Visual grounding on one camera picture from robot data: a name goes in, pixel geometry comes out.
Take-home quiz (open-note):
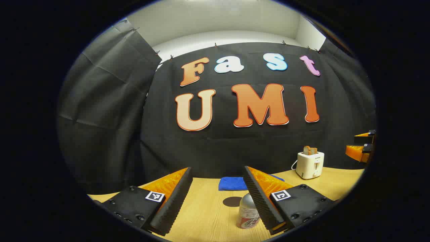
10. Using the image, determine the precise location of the dark round coaster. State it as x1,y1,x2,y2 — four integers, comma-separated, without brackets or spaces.
222,197,243,207

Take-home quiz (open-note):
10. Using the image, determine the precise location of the plain black backdrop cloth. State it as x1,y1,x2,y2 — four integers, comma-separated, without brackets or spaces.
57,18,162,195

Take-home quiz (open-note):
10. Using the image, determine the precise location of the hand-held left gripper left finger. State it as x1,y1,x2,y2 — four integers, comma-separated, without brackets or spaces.
92,167,194,236

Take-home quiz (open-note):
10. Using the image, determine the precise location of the white toaster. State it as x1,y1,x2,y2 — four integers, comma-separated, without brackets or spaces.
296,151,325,179

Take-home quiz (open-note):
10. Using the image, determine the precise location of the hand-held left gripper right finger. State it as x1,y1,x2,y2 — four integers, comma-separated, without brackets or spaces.
243,166,336,236

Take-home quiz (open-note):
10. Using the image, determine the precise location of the silver water bottle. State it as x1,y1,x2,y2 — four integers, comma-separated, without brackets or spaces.
236,193,261,229

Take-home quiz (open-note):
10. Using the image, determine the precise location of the blue towel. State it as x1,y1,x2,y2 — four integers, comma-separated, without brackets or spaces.
218,175,285,191

